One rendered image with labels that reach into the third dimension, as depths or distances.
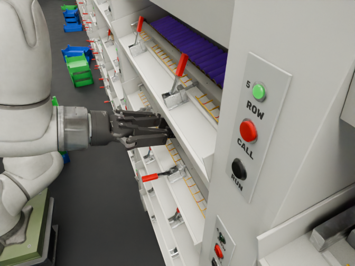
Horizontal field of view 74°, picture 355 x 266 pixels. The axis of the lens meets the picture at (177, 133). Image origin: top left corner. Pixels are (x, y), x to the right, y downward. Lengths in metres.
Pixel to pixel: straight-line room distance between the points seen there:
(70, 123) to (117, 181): 1.12
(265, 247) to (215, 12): 0.20
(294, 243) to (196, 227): 0.25
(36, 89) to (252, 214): 0.36
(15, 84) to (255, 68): 0.34
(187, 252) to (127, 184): 0.93
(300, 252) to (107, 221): 1.23
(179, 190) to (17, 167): 0.75
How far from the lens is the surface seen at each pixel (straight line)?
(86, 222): 1.45
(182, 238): 0.70
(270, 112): 0.16
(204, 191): 0.49
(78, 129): 0.48
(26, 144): 0.48
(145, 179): 0.52
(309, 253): 0.27
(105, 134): 0.49
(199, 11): 0.25
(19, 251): 1.19
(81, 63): 2.87
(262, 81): 0.17
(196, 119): 0.38
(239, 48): 0.19
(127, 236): 1.35
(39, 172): 1.13
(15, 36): 0.40
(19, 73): 0.41
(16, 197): 1.12
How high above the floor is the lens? 1.18
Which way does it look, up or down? 39 degrees down
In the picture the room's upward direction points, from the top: straight up
